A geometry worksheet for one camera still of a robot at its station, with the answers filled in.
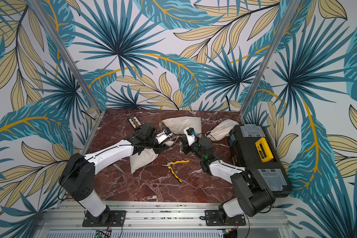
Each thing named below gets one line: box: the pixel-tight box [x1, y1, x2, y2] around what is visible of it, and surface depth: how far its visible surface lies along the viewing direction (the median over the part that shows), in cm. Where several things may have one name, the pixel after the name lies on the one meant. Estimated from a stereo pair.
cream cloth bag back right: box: [204, 119, 240, 142], surface depth 99 cm
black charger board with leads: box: [126, 115, 143, 130], surface depth 112 cm
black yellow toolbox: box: [229, 123, 293, 198], surface depth 80 cm
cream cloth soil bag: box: [160, 116, 203, 138], surface depth 102 cm
